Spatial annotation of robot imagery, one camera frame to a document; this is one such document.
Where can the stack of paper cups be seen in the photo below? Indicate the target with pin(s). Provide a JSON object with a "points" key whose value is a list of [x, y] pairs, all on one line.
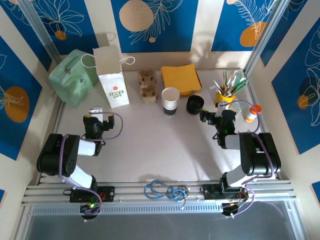
{"points": [[170, 107]]}

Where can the white paper carry bag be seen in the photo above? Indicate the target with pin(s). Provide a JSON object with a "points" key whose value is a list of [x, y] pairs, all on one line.
{"points": [[112, 82]]}

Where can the cardboard cup carrier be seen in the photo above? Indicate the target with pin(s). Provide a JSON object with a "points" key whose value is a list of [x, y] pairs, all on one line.
{"points": [[147, 85]]}

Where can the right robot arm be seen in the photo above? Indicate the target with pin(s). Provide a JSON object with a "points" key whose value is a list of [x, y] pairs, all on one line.
{"points": [[260, 155]]}

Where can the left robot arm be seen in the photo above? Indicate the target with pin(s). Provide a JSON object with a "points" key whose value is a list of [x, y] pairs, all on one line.
{"points": [[57, 155]]}

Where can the clear plastic sachet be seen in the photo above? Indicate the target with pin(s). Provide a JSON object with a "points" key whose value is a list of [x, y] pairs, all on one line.
{"points": [[237, 108]]}

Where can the stack of black lids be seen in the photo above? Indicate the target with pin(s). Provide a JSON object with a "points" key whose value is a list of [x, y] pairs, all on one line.
{"points": [[193, 111]]}

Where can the orange capped white bottle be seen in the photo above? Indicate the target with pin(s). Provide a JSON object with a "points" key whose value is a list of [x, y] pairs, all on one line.
{"points": [[251, 116]]}

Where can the stack of yellow napkins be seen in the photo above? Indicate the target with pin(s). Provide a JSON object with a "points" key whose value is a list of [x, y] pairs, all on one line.
{"points": [[185, 93]]}

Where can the mint green lunch bag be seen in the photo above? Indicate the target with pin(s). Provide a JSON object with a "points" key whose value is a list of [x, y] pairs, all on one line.
{"points": [[72, 80]]}

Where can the stacked cardboard cup carriers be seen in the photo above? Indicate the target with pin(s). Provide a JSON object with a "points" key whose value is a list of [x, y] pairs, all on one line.
{"points": [[150, 100]]}

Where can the small black controller board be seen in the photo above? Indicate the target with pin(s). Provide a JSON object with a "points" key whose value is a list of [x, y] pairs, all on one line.
{"points": [[228, 208], [86, 207]]}

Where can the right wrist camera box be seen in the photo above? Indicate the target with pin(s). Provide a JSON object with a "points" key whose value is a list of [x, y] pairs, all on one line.
{"points": [[222, 105]]}

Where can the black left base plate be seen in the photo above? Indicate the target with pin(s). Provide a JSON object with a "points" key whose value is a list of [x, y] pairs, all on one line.
{"points": [[107, 193]]}

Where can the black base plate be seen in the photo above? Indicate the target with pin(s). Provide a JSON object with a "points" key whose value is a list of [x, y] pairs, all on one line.
{"points": [[107, 193], [210, 192]]}

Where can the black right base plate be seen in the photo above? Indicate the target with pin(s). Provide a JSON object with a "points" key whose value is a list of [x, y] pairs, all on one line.
{"points": [[210, 192]]}

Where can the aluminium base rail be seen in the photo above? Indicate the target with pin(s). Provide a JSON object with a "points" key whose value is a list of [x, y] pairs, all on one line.
{"points": [[130, 193]]}

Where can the aluminium frame post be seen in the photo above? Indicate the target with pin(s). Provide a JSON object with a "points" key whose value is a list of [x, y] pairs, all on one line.
{"points": [[265, 35], [40, 27]]}

